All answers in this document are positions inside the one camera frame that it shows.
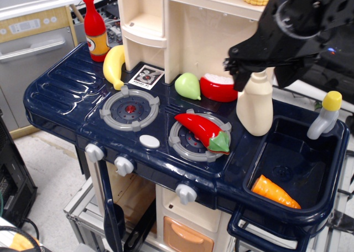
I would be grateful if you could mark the cream detergent bottle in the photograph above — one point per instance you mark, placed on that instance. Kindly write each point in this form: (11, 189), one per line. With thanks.
(255, 105)

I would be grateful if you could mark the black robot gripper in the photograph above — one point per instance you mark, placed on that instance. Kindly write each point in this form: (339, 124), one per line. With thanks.
(290, 34)

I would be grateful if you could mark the black computer case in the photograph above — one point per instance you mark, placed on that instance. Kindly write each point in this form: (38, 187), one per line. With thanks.
(18, 191)

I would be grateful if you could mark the navy toy ladle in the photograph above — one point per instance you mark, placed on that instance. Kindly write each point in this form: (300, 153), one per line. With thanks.
(114, 226)

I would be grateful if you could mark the grey oval button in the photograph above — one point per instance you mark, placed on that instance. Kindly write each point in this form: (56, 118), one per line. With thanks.
(149, 141)

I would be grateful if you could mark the grey stove knob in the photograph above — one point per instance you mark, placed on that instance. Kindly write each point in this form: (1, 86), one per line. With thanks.
(124, 166)
(186, 194)
(94, 153)

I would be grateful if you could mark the grey middle stove knob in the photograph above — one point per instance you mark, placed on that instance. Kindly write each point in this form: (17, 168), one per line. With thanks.
(124, 166)

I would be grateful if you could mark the grey toy dishwasher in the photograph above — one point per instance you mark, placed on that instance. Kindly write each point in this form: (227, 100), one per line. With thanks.
(35, 34)

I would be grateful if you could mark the grey left stove burner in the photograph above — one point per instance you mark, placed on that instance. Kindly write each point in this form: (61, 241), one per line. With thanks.
(130, 110)

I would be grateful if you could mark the grey stove burner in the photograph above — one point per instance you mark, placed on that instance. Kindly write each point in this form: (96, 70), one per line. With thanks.
(188, 146)
(130, 110)

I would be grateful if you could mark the white sticker label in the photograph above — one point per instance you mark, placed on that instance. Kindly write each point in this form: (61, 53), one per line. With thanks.
(146, 77)

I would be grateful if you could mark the green toy pear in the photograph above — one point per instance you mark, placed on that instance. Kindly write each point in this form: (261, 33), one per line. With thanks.
(187, 85)

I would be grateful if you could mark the navy toy kitchen counter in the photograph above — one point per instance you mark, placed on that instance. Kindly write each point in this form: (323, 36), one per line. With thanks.
(281, 184)

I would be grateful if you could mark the grey right stove burner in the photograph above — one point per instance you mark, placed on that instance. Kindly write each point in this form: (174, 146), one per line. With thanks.
(188, 146)

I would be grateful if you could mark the red ketchup bottle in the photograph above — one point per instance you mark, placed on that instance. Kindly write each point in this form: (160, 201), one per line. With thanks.
(95, 31)

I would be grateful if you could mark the grey right stove knob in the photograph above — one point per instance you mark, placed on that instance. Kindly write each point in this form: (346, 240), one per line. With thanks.
(186, 194)

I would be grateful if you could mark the orange toy carrot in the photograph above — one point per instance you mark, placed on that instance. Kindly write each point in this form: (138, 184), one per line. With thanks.
(268, 189)

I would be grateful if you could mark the cream toy kitchen shelf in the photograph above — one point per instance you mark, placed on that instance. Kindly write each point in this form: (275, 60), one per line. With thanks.
(184, 35)

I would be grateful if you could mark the grey left stove knob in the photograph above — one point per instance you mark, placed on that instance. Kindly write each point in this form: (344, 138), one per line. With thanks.
(94, 153)

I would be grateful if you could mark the red toy chili pepper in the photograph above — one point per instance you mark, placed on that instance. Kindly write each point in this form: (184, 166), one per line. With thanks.
(209, 133)

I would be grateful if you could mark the yellow toy banana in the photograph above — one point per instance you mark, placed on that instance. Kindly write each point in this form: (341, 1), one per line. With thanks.
(112, 66)

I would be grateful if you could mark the white metal stand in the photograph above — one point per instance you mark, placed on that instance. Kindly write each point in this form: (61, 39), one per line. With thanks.
(302, 88)

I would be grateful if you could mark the orange toy drawer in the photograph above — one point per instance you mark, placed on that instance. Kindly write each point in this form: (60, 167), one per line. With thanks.
(182, 238)

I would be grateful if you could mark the grey toy faucet yellow knob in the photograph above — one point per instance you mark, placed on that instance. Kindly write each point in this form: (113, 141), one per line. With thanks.
(327, 117)

